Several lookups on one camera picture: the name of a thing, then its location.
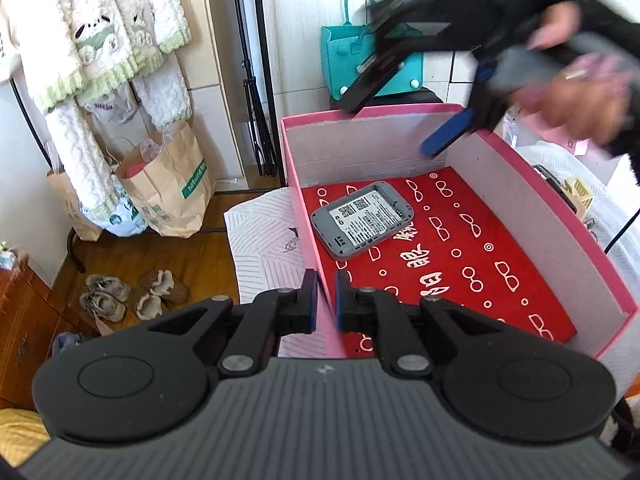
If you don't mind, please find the grey wifi router device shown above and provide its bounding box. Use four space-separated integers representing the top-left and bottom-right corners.
310 181 414 261

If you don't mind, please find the pink cardboard storage box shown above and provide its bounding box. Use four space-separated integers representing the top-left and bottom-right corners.
281 104 639 382

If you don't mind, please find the cream claw hair clip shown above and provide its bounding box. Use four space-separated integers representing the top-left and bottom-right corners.
563 177 593 221

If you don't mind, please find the black power bank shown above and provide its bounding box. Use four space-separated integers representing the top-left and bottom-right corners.
533 164 578 214

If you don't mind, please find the person right hand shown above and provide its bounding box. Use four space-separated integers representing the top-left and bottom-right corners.
512 1 630 146

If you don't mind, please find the black suitcase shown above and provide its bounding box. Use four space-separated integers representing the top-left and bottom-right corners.
367 88 442 106

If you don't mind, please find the teal felt handbag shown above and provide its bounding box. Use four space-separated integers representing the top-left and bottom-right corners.
320 0 423 101

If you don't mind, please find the red patterned box liner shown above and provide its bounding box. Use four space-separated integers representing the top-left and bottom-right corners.
317 167 577 342

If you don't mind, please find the brown fluffy slippers pair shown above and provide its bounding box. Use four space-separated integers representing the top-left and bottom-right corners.
134 270 190 321

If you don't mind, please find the pink paper gift bag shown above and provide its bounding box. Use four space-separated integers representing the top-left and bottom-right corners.
515 113 589 156

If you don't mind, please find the brown paper shopping bag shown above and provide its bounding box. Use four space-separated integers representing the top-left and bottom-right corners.
115 120 215 238

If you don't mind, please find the black tripod stand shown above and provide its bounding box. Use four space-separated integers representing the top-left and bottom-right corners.
233 0 281 177

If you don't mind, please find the grey sneakers pair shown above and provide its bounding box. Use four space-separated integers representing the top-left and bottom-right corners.
79 274 131 323

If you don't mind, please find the brown wooden dresser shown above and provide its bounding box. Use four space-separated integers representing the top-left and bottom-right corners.
0 260 98 410

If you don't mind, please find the white fluffy bathrobe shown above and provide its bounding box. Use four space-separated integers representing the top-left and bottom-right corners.
9 0 192 222

